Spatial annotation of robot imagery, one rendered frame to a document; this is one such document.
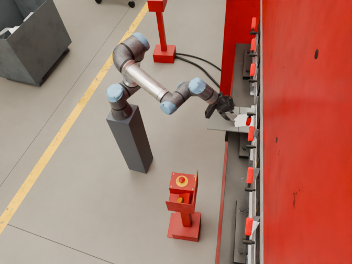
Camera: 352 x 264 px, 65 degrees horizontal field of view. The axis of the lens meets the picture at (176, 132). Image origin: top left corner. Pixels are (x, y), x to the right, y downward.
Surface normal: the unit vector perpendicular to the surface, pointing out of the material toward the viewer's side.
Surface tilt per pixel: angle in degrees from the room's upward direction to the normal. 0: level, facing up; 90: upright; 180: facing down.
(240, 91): 0
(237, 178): 0
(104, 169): 0
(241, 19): 90
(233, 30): 90
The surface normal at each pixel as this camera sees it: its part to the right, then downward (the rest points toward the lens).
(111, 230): -0.07, -0.57
